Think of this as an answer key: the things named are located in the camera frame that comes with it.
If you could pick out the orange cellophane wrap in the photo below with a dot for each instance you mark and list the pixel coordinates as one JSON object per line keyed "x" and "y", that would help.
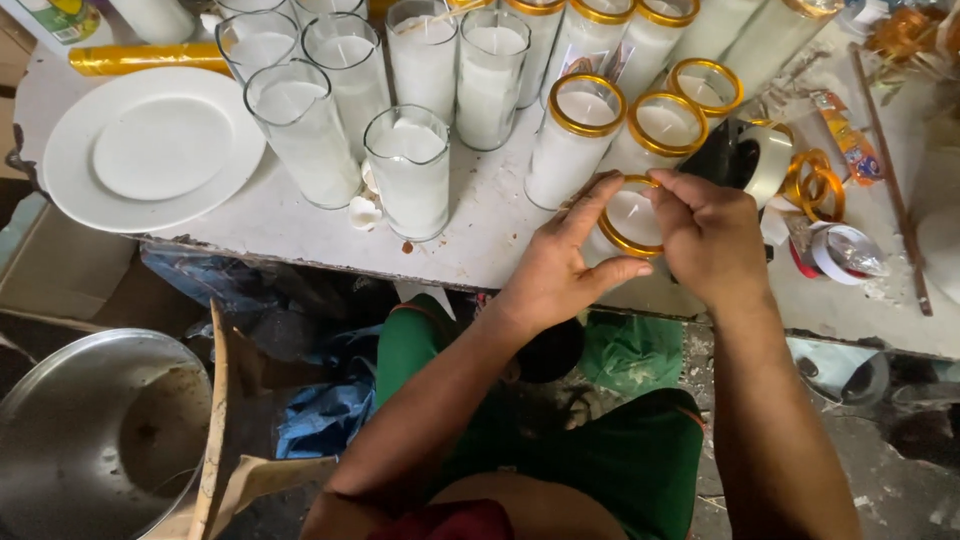
{"x": 907, "y": 31}

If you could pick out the white wax scraps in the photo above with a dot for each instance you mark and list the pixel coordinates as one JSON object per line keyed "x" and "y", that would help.
{"x": 364, "y": 211}

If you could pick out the group of plain glass candles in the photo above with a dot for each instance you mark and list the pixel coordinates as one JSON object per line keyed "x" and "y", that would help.
{"x": 409, "y": 169}

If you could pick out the blue plastic bag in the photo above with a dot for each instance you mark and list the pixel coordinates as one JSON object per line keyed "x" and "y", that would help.
{"x": 330, "y": 409}

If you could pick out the red and white tape roll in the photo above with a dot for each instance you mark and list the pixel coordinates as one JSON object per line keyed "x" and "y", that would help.
{"x": 838, "y": 253}

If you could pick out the person's right hand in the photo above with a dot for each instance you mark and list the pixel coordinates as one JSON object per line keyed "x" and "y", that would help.
{"x": 712, "y": 240}

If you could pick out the black tape dispenser with tape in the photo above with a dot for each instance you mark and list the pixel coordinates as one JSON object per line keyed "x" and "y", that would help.
{"x": 739, "y": 159}

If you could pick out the person's left hand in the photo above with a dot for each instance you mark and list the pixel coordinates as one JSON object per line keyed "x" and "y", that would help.
{"x": 551, "y": 274}

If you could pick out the person's red shirt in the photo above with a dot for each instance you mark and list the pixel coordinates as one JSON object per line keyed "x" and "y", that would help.
{"x": 442, "y": 521}

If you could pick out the white ceramic plate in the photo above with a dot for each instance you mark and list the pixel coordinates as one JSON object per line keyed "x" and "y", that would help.
{"x": 154, "y": 148}

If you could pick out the white plastic container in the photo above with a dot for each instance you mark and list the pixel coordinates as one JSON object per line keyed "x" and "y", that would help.
{"x": 154, "y": 16}

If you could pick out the gold foil roll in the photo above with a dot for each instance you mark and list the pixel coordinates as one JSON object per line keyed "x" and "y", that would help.
{"x": 142, "y": 58}

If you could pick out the group of gold-rimmed glass candles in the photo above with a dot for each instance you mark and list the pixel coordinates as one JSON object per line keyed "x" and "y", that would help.
{"x": 574, "y": 142}

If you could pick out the orange snack packet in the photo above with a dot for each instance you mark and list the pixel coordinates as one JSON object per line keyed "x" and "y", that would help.
{"x": 851, "y": 139}

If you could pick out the wax-stained wooden stirring stick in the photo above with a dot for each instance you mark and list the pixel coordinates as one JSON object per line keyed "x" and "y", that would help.
{"x": 214, "y": 420}

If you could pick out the single gold-rimmed candle jar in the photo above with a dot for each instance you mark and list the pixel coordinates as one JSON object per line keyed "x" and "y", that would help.
{"x": 634, "y": 217}

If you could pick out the long brown wooden stick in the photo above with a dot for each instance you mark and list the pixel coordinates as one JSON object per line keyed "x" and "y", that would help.
{"x": 892, "y": 180}

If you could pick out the person's green shorts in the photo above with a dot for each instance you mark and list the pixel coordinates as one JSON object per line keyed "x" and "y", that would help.
{"x": 637, "y": 465}

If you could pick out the brown cardboard box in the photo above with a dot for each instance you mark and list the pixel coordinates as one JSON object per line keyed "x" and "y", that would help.
{"x": 71, "y": 262}

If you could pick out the white bottle with green label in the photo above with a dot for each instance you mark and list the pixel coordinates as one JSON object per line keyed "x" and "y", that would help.
{"x": 60, "y": 21}

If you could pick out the torn cardboard piece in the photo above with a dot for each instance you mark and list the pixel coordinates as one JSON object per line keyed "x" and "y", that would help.
{"x": 266, "y": 480}

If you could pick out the large metal pot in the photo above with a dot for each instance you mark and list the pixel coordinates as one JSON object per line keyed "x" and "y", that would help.
{"x": 90, "y": 442}

